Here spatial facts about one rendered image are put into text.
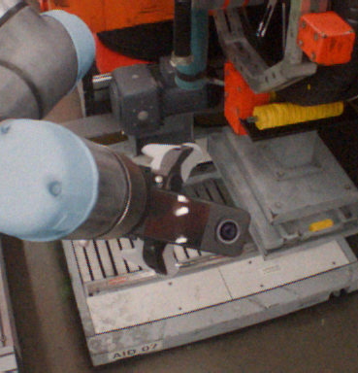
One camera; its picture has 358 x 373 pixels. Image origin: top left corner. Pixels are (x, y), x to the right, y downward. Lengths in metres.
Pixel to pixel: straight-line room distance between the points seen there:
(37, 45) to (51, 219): 0.20
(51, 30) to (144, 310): 1.11
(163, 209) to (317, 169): 1.24
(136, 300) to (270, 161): 0.57
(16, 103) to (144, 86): 1.25
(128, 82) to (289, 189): 0.58
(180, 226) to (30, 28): 0.22
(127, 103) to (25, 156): 1.35
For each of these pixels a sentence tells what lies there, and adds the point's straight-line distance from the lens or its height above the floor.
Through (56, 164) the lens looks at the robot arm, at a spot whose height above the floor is 1.14.
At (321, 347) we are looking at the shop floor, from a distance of 1.59.
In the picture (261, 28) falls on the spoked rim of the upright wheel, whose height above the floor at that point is 0.65.
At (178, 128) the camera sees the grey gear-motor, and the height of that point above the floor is 0.10.
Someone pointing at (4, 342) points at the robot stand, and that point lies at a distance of 1.36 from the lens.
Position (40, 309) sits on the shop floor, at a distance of 1.65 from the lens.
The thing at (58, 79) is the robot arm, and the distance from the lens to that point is 0.48.
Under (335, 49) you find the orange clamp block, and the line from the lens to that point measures 1.05.
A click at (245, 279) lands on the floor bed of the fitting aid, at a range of 1.59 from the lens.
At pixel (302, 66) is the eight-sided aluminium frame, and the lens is 1.15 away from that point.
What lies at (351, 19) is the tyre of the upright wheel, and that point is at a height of 0.89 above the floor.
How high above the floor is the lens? 1.35
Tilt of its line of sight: 45 degrees down
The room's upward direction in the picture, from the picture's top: straight up
